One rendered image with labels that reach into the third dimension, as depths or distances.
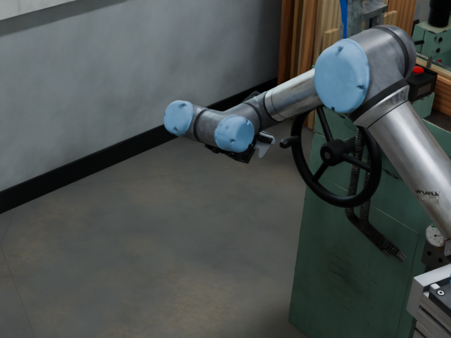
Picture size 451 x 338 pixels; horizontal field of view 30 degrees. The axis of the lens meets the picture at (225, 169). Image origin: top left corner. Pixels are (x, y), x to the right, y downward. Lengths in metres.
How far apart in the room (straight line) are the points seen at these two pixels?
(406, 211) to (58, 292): 1.22
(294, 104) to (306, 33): 1.92
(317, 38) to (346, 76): 2.26
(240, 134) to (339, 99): 0.34
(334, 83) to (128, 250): 1.71
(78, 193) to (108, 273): 0.51
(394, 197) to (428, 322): 0.54
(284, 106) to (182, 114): 0.22
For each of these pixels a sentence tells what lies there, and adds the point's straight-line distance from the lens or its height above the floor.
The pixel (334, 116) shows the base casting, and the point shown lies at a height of 0.79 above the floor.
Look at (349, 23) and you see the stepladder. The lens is 3.14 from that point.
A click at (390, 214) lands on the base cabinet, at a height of 0.60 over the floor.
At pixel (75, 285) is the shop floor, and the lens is 2.89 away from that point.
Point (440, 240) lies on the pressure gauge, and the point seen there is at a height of 0.65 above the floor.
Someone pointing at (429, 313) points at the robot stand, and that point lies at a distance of 1.79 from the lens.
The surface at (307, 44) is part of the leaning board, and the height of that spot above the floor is 0.41.
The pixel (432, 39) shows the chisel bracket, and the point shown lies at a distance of 2.19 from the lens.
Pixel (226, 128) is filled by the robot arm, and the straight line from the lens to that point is 1.73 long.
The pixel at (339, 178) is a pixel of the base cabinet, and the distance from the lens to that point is 2.37.
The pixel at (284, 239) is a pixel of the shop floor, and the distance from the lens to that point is 3.13.
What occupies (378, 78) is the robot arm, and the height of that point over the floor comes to 1.25.
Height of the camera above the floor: 1.86
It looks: 32 degrees down
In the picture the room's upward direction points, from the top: 4 degrees clockwise
